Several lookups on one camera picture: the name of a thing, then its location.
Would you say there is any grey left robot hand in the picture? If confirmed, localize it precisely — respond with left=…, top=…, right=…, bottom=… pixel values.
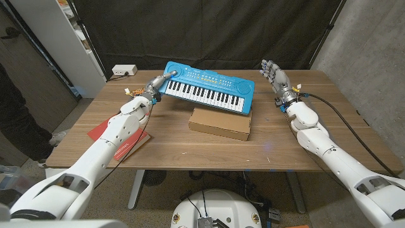
left=144, top=70, right=178, bottom=103

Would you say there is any grey table leg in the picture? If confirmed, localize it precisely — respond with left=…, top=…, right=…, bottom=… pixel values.
left=127, top=170, right=146, bottom=210
left=286, top=171, right=307, bottom=215

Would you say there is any red notebook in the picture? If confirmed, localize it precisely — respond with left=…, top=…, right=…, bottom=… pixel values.
left=87, top=117, right=151, bottom=162

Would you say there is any blue toy piano keyboard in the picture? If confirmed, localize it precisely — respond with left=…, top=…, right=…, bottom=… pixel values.
left=158, top=61, right=256, bottom=115

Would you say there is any white sneaker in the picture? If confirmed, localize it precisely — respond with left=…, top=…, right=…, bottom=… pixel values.
left=49, top=131, right=67, bottom=147

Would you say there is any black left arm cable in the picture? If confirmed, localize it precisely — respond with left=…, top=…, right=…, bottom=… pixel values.
left=94, top=103, right=155, bottom=189

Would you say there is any person in dark trousers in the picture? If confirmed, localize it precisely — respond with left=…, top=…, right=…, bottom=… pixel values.
left=0, top=63, right=53, bottom=162

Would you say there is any black backdrop stand pole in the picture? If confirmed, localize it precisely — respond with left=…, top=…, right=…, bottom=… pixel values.
left=65, top=0, right=110, bottom=80
left=308, top=0, right=347, bottom=69

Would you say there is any white power strip box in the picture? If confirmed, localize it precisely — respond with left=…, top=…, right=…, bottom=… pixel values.
left=111, top=64, right=138, bottom=77

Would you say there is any black backdrop curtain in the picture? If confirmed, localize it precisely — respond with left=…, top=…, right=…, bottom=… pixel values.
left=72, top=0, right=344, bottom=80

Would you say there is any clear plastic storage bin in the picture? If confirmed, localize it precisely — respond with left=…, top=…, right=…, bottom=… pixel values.
left=0, top=165, right=39, bottom=197

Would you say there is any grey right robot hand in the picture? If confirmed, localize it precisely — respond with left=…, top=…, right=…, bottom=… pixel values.
left=259, top=59, right=300, bottom=110

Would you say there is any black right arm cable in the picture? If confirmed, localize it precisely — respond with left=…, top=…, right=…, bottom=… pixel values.
left=300, top=92, right=399, bottom=179

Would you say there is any white shelf cabinet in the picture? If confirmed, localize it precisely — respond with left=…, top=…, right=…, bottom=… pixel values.
left=9, top=0, right=107, bottom=99

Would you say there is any white robot torso base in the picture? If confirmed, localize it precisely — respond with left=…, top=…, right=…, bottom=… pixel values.
left=170, top=189, right=263, bottom=228

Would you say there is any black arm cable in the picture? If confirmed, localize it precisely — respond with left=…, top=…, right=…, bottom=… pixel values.
left=94, top=103, right=155, bottom=189
left=300, top=92, right=399, bottom=179

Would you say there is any brown flat cardboard box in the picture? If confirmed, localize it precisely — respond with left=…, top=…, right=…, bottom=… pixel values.
left=188, top=106, right=253, bottom=142

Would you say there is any black door handle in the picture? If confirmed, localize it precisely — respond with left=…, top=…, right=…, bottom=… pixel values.
left=0, top=27, right=20, bottom=41

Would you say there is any black round floor fan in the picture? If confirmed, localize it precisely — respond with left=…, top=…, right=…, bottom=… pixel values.
left=144, top=170, right=168, bottom=187

